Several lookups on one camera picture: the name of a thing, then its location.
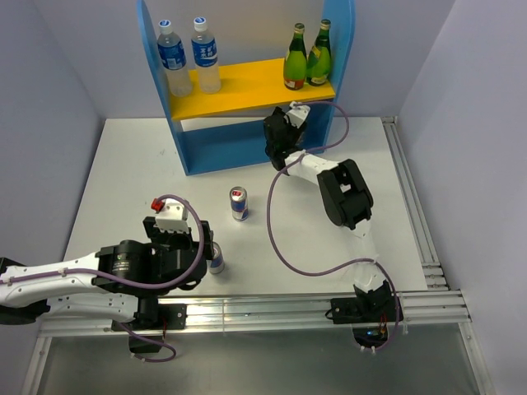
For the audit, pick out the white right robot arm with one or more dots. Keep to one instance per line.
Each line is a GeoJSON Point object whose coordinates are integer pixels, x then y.
{"type": "Point", "coordinates": [347, 202]}

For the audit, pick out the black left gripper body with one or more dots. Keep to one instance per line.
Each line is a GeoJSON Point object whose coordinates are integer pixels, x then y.
{"type": "Point", "coordinates": [167, 242]}

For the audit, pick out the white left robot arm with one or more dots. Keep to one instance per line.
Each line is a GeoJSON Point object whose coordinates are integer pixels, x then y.
{"type": "Point", "coordinates": [122, 282]}

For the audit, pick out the Pocari Sweat bottle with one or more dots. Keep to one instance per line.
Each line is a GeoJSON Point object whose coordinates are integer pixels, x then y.
{"type": "Point", "coordinates": [205, 57]}
{"type": "Point", "coordinates": [173, 59]}

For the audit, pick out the Red Bull can front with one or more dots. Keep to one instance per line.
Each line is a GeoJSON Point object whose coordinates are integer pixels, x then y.
{"type": "Point", "coordinates": [217, 264]}

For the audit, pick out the green glass bottle right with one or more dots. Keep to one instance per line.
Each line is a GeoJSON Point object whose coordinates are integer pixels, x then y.
{"type": "Point", "coordinates": [319, 62]}

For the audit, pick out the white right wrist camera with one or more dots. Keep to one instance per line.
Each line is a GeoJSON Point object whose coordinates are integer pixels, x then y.
{"type": "Point", "coordinates": [297, 114]}

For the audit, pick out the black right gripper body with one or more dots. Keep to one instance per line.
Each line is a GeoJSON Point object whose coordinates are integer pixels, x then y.
{"type": "Point", "coordinates": [296, 133]}

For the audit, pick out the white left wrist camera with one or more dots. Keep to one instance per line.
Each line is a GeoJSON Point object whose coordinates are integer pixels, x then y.
{"type": "Point", "coordinates": [171, 216]}

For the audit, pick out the red bull can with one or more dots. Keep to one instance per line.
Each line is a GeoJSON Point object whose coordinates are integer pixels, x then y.
{"type": "Point", "coordinates": [217, 264]}
{"type": "Point", "coordinates": [239, 203]}

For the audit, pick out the green glass bottle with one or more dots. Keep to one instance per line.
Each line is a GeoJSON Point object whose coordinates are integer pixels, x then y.
{"type": "Point", "coordinates": [319, 62]}
{"type": "Point", "coordinates": [295, 62]}

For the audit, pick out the blue and yellow shelf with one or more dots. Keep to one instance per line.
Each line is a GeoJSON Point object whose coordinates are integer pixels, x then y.
{"type": "Point", "coordinates": [224, 130]}

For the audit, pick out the aluminium rail frame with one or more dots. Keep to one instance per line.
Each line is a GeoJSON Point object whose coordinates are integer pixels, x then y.
{"type": "Point", "coordinates": [258, 327]}

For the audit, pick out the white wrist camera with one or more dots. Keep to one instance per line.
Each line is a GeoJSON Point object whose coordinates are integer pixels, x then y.
{"type": "Point", "coordinates": [171, 216]}
{"type": "Point", "coordinates": [297, 114]}

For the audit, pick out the green glass bottle left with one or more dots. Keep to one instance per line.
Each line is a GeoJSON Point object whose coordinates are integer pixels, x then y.
{"type": "Point", "coordinates": [295, 62]}

